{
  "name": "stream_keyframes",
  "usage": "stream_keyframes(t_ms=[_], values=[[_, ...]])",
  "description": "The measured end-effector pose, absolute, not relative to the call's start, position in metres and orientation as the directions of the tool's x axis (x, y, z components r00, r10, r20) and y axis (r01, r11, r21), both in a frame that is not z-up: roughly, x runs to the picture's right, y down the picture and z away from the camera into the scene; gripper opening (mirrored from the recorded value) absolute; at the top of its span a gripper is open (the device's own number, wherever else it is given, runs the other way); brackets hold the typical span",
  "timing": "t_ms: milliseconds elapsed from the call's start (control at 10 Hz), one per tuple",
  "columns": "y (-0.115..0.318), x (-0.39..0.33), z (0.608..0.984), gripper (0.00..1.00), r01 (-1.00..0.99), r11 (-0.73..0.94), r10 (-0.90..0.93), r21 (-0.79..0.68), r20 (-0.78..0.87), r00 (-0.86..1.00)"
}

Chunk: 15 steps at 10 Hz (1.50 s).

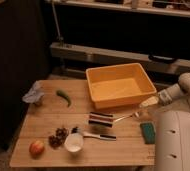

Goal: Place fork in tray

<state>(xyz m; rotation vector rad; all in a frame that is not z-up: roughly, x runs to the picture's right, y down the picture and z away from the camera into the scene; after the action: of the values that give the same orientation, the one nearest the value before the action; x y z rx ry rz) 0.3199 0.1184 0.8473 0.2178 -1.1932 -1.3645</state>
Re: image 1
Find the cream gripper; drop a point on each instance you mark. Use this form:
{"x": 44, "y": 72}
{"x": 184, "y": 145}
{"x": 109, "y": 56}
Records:
{"x": 149, "y": 102}

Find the metal fork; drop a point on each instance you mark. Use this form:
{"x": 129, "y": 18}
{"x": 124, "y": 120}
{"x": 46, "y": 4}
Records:
{"x": 135, "y": 114}

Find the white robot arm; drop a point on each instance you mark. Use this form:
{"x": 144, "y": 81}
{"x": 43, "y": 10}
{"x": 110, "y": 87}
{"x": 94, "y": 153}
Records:
{"x": 172, "y": 142}

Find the yellow plastic tray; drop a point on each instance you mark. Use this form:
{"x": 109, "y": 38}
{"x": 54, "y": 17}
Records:
{"x": 119, "y": 85}

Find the green sponge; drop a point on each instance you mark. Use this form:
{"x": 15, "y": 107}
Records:
{"x": 148, "y": 132}

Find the striped block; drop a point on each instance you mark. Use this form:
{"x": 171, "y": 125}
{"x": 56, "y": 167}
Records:
{"x": 100, "y": 119}

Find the white cup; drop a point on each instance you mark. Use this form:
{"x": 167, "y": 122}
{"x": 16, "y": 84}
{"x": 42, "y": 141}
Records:
{"x": 74, "y": 142}

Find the green chili pepper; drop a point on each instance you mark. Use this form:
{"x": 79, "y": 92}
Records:
{"x": 65, "y": 96}

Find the upper shelf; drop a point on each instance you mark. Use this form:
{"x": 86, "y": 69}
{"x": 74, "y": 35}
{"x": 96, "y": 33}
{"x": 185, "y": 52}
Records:
{"x": 117, "y": 7}

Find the dark grape bunch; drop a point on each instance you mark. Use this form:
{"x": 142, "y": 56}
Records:
{"x": 58, "y": 138}

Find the lower metal shelf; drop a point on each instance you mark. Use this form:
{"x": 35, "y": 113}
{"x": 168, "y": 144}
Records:
{"x": 112, "y": 57}

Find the crumpled grey cloth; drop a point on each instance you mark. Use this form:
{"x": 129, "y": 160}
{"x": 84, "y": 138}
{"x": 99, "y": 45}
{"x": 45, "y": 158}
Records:
{"x": 34, "y": 95}

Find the red apple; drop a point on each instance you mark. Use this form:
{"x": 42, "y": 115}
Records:
{"x": 36, "y": 148}

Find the striped handle spoon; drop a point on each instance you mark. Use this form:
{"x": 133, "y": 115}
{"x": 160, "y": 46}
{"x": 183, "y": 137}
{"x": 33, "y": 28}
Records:
{"x": 92, "y": 135}

